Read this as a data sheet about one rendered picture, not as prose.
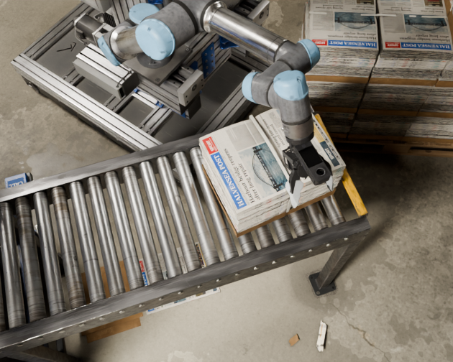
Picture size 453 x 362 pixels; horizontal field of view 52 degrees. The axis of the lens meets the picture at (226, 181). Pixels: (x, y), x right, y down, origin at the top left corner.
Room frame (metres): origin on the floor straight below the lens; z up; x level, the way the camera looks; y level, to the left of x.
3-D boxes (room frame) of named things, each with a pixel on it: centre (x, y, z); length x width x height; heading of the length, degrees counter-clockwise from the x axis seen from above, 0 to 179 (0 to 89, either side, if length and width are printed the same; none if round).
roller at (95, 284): (0.55, 0.49, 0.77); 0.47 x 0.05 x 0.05; 15
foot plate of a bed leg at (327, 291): (0.55, -0.45, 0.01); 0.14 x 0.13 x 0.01; 15
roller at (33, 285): (0.50, 0.68, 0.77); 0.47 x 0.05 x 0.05; 15
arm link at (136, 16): (1.32, 0.27, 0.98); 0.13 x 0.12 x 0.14; 133
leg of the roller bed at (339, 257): (0.55, -0.45, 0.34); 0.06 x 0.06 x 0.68; 15
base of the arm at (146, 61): (1.33, 0.27, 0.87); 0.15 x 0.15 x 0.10
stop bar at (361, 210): (0.78, -0.41, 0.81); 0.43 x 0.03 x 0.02; 15
